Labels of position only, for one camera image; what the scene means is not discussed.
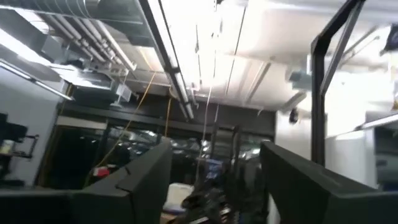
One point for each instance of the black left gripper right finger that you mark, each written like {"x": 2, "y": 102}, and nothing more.
{"x": 326, "y": 202}

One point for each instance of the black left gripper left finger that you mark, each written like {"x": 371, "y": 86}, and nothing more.
{"x": 93, "y": 205}

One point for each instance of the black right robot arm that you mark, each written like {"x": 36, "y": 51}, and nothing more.
{"x": 202, "y": 202}

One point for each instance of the white storage bin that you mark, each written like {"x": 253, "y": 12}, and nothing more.
{"x": 178, "y": 196}

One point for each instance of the black ceiling-hung device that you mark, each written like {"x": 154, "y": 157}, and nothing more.
{"x": 293, "y": 116}

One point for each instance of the grey ceiling pipe bundle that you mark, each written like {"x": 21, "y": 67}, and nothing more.
{"x": 90, "y": 34}

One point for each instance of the black wall shelf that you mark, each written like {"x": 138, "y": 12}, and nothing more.
{"x": 14, "y": 149}

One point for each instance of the black camera gantry post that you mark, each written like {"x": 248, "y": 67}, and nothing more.
{"x": 317, "y": 93}

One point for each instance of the long ceiling light rail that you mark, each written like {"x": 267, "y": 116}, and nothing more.
{"x": 174, "y": 71}

